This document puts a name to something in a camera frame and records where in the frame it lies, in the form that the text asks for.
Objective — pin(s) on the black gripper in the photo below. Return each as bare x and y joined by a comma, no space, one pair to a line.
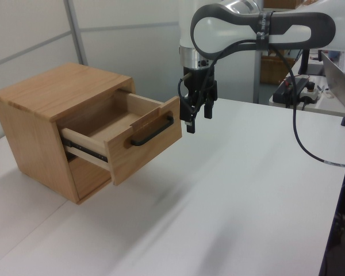
197,80

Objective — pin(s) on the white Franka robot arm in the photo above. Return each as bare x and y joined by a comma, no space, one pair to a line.
218,28

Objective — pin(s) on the wooden two-drawer cabinet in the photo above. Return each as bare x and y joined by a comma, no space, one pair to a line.
31,123

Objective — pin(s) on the brown woven basket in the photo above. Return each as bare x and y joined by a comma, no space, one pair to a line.
271,72

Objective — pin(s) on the black power unit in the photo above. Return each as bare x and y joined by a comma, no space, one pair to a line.
284,92

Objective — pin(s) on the grey emergency stop button box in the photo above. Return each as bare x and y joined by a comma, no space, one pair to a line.
311,93

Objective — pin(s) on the black monitor stand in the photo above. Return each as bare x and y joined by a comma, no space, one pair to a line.
304,61

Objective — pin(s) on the white side desk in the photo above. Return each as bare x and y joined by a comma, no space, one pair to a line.
327,107

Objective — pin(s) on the cardboard box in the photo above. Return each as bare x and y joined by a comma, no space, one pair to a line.
279,3

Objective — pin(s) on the silver laptop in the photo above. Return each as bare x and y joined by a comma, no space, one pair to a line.
336,80

